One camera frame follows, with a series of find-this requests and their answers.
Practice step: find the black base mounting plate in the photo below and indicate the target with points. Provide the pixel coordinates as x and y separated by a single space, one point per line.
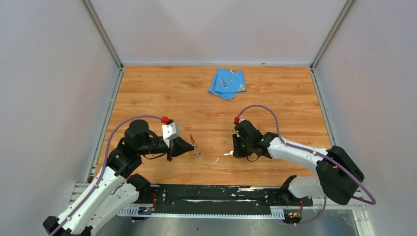
189 199

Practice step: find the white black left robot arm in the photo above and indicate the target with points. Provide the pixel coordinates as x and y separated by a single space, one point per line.
115 186

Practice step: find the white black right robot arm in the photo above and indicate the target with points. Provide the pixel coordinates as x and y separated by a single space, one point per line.
336 177

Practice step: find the blue folded cloth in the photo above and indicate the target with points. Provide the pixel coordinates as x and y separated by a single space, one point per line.
227 83

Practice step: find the metal keyring plate with spring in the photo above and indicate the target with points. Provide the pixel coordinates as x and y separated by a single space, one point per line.
197 152

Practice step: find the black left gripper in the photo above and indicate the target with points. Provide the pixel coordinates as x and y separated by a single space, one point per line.
177 147

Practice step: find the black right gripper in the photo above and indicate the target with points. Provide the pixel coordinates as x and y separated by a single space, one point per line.
237 152

